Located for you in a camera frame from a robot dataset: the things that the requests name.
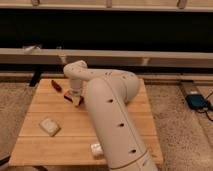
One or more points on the clear plastic bottle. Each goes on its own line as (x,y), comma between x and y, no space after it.
(96,150)

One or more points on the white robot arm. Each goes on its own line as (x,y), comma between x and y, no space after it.
(106,95)

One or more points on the blue power adapter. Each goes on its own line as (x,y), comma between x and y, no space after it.
(196,101)

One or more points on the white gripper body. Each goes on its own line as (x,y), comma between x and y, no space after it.
(75,92)

